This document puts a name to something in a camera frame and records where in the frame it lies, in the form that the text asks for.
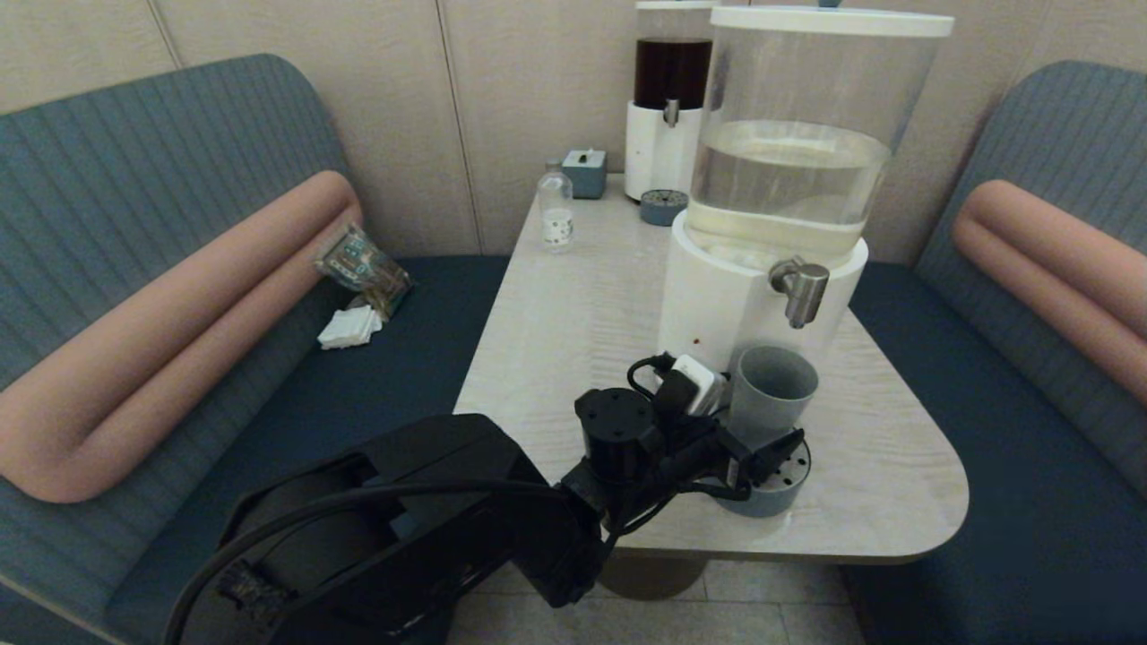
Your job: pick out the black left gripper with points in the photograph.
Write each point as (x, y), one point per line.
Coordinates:
(694, 457)

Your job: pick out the grey-blue plastic cup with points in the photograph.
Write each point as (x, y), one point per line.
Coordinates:
(771, 394)

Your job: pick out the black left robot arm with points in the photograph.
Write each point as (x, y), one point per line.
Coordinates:
(430, 528)

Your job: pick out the blue perforated drip tray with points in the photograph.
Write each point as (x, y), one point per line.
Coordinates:
(661, 211)
(775, 497)

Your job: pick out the clear water dispenser white base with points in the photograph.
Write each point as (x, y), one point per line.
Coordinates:
(717, 296)

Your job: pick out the blue upholstered booth sofa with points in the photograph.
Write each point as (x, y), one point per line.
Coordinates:
(134, 161)
(1004, 502)

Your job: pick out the small clear plastic bottle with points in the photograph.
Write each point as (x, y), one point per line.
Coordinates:
(556, 222)

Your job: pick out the dark drink dispenser white base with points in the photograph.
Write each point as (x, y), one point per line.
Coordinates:
(659, 154)

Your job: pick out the grey-blue tissue box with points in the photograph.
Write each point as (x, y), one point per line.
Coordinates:
(584, 175)

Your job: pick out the pink cylindrical backrest bolster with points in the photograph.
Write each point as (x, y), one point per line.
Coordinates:
(161, 340)
(1057, 265)

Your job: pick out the white paper napkins stack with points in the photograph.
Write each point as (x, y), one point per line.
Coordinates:
(348, 328)

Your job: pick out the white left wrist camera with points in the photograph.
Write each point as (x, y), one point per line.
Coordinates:
(699, 383)

